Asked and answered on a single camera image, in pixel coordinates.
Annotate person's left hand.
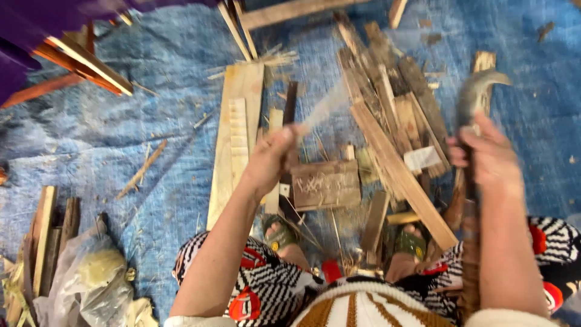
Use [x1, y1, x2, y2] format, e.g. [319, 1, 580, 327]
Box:
[241, 124, 302, 200]

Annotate person's right hand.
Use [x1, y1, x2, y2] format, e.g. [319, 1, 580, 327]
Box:
[447, 111, 525, 191]

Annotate thin pale wood splint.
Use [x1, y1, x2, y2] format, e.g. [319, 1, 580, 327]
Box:
[293, 78, 354, 137]

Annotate curved-tip machete with wooden handle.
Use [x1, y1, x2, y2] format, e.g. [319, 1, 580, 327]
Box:
[455, 69, 513, 322]

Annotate dark wooden strip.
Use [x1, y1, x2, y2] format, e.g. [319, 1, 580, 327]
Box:
[278, 81, 300, 200]

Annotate white flat scrap piece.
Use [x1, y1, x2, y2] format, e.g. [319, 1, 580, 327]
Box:
[403, 145, 444, 172]

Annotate short ridged pale wood piece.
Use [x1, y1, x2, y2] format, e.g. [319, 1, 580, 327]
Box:
[228, 97, 250, 189]

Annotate brown wooden chopping block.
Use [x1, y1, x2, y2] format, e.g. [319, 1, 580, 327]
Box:
[290, 159, 362, 212]

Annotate long brown wooden board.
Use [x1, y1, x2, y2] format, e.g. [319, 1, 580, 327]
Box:
[350, 101, 459, 252]

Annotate long pale wooden plank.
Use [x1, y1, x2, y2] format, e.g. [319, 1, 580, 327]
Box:
[206, 63, 265, 232]

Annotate pale wood block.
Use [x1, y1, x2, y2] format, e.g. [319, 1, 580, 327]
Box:
[471, 51, 497, 120]

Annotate heap of weathered wood scraps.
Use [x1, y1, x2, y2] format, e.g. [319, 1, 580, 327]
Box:
[333, 11, 455, 214]

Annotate green sandal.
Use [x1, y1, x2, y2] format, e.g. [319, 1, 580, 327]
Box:
[262, 214, 301, 253]
[394, 225, 429, 263]

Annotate short brown wood slat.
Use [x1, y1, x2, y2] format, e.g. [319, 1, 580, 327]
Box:
[361, 191, 391, 265]

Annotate bundle of thin pale slats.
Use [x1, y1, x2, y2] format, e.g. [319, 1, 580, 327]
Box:
[217, 0, 259, 63]

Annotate pale wooden beam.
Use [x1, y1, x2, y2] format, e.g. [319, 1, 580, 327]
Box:
[238, 0, 370, 31]

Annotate small red object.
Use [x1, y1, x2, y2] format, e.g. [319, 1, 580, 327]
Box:
[321, 259, 343, 284]

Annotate black white zebra-print skirt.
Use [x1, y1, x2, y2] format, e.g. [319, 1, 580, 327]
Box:
[172, 216, 581, 325]

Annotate small pale wood offcut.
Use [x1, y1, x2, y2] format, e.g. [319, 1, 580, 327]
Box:
[388, 0, 409, 30]

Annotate thin brown stick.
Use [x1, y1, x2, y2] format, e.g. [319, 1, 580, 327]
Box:
[116, 138, 169, 200]

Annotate blue tarp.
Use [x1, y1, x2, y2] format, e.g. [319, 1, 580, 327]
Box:
[0, 0, 581, 325]

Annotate white brown knitted sweater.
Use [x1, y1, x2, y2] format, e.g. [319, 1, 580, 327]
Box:
[163, 277, 563, 327]

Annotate orange painted wooden slats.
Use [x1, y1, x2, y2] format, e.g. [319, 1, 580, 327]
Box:
[0, 23, 134, 110]

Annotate clear plastic bag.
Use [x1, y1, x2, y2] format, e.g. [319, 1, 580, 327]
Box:
[33, 220, 137, 327]

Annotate stack of wood offcuts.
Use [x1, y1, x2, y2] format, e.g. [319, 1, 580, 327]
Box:
[0, 185, 82, 327]

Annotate purple cloth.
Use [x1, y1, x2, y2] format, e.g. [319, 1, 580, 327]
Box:
[0, 0, 218, 105]

